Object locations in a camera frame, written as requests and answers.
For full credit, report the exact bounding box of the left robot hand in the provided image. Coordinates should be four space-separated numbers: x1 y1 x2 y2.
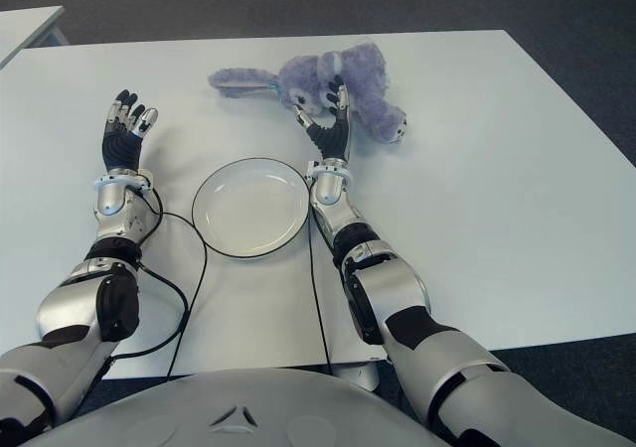
101 88 160 173

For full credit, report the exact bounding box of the white side table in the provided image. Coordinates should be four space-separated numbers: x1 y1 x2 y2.
0 5 67 69

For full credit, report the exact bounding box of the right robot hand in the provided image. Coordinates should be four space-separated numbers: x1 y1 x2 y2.
293 74 355 163

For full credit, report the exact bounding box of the silver robot torso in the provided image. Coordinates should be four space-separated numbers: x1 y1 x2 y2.
29 367 615 447

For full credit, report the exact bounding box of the white plate black rim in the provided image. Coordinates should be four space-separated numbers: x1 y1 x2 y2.
191 157 313 259

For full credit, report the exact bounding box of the thin black cable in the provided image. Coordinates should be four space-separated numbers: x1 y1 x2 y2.
109 261 191 362
136 168 210 383
306 178 337 376

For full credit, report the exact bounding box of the white table leg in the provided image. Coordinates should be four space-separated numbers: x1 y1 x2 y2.
337 360 382 393

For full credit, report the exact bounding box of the purple plush rabbit doll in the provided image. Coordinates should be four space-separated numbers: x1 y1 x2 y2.
207 42 408 144

